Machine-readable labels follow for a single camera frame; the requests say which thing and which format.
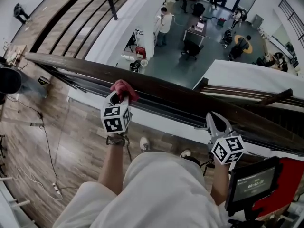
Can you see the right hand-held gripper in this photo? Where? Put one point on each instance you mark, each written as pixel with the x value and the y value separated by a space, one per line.
pixel 228 148

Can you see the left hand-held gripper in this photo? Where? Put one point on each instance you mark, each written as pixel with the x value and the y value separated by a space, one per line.
pixel 114 120

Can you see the pink cloth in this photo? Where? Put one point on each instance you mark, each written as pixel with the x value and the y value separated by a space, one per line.
pixel 122 87

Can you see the dark wooden handrail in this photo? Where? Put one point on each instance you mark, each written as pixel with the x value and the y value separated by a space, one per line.
pixel 83 68

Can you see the person's left forearm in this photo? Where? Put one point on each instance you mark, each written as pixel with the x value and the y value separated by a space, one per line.
pixel 111 170

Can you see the person's right forearm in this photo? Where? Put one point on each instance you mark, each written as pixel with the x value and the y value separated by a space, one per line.
pixel 221 184

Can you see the black metal balcony railing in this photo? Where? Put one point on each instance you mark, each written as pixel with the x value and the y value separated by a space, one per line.
pixel 292 18

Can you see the black white patterned bag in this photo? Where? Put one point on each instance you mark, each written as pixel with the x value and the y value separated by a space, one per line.
pixel 135 66

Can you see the person's white shoe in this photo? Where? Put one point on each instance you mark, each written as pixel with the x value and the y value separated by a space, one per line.
pixel 144 143
pixel 185 153

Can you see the person's black trousers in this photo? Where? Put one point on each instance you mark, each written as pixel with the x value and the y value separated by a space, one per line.
pixel 192 161

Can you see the white bucket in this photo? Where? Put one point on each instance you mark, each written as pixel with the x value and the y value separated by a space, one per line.
pixel 144 63

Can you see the red crate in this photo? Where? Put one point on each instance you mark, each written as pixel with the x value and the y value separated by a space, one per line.
pixel 140 52

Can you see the white staircase balustrade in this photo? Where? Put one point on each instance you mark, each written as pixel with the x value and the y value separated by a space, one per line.
pixel 249 77

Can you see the black monitor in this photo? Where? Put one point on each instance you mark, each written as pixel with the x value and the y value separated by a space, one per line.
pixel 255 184

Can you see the black office chair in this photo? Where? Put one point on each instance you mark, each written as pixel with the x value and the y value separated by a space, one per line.
pixel 192 49
pixel 2 151

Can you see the red panel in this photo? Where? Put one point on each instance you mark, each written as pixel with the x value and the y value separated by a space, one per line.
pixel 292 174

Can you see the person's white shirt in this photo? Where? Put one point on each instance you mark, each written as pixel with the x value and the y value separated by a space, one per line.
pixel 161 193

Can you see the round orange rug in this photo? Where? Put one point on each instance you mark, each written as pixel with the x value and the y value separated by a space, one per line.
pixel 237 38

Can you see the black monitor stand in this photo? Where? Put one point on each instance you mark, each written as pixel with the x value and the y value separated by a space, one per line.
pixel 248 216

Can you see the gray rectangular table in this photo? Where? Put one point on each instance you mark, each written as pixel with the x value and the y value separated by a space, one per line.
pixel 193 35

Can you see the red vacuum cleaner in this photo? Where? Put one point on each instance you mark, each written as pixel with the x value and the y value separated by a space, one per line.
pixel 222 22

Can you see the light wooden table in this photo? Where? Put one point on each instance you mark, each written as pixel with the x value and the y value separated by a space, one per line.
pixel 16 53

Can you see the gray tall bin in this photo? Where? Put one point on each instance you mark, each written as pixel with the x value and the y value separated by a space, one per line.
pixel 257 21

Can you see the white metal rack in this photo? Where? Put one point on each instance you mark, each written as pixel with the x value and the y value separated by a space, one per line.
pixel 9 210

